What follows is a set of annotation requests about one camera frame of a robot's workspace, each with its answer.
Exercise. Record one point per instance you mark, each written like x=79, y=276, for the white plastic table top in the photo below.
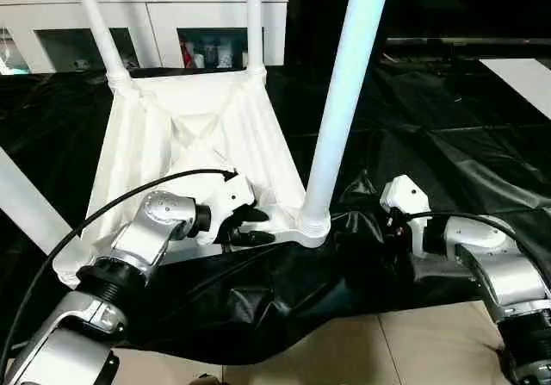
x=142, y=122

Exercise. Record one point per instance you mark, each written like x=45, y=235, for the white plastic table leg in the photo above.
x=344, y=79
x=101, y=27
x=254, y=23
x=30, y=204

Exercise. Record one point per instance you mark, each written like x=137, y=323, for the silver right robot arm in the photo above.
x=503, y=273

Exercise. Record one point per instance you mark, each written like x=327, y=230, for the black work surface mat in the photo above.
x=452, y=165

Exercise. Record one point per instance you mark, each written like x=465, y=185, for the white flat board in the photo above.
x=521, y=83

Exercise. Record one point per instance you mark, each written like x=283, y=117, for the black metal bar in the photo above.
x=473, y=41

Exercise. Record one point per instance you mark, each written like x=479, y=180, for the white glass-door cabinet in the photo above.
x=193, y=10

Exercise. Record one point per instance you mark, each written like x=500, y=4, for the white and turquoise rack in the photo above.
x=13, y=55

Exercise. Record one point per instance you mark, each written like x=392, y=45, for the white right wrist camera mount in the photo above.
x=406, y=195

